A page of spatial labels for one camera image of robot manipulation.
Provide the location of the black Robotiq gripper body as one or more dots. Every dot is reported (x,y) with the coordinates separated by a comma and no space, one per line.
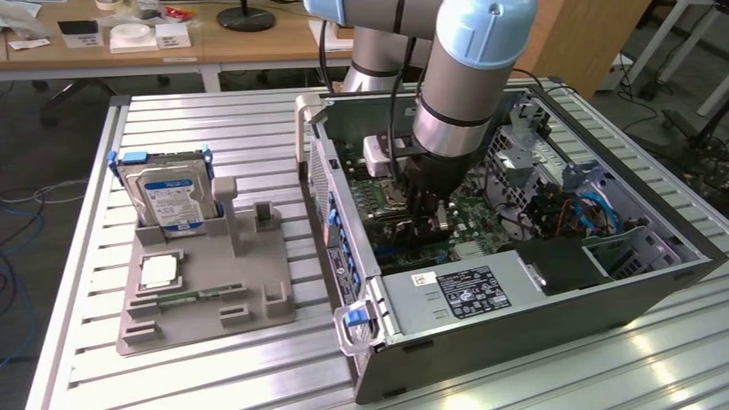
(438,175)

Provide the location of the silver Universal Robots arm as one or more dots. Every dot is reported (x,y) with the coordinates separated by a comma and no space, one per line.
(472,85)

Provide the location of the green motherboard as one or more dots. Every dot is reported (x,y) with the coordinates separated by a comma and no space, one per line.
(484,222)

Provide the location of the metal CPU socket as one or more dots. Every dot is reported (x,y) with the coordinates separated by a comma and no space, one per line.
(396,196)

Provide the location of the silver chipset heatsink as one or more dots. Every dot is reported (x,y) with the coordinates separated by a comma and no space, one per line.
(469,251)

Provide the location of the perforated metal drive cage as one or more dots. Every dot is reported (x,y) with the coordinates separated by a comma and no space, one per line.
(521,164)

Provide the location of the grey power supply unit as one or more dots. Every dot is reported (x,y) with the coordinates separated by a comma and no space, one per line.
(409,316)

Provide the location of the blue case latch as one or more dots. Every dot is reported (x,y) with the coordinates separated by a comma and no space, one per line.
(354,319)

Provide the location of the open dark grey PC case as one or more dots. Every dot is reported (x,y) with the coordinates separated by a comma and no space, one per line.
(512,354)

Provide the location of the white paper stack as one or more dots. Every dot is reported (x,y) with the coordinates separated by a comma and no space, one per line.
(338,40)

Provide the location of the metal disk bay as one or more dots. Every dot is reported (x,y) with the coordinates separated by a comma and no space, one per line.
(639,250)

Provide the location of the wooden cabinet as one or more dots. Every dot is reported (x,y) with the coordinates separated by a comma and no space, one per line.
(581,42)

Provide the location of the grey plastic parts rack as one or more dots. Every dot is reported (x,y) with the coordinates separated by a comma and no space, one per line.
(216,265)

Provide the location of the wooden desk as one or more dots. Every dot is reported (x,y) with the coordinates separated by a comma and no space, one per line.
(256,47)

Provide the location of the black equipment stand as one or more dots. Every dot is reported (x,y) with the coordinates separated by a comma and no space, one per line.
(683,124)

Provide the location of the hard disk with blue caddy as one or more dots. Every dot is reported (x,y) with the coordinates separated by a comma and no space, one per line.
(165,200)

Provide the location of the green RAM stick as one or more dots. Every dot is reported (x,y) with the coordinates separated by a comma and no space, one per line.
(182,296)

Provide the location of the black round lamp base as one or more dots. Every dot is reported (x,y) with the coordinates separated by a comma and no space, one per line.
(245,19)

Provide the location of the silver CPU chip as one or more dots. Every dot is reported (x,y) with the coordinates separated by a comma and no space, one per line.
(157,273)

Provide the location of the white labelled box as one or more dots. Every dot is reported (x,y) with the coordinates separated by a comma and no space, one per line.
(172,36)

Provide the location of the white box with tape roll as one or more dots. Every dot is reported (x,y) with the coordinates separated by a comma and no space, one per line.
(133,38)

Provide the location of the black chair base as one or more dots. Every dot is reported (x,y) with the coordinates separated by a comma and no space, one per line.
(62,96)

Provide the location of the white box with black lid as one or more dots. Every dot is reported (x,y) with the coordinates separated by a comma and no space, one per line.
(80,34)

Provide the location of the white paper label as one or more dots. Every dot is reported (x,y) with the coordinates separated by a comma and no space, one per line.
(28,43)

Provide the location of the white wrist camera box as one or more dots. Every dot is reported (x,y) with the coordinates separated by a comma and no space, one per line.
(376,158)

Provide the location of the white table frame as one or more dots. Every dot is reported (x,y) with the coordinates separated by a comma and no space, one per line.
(713,100)

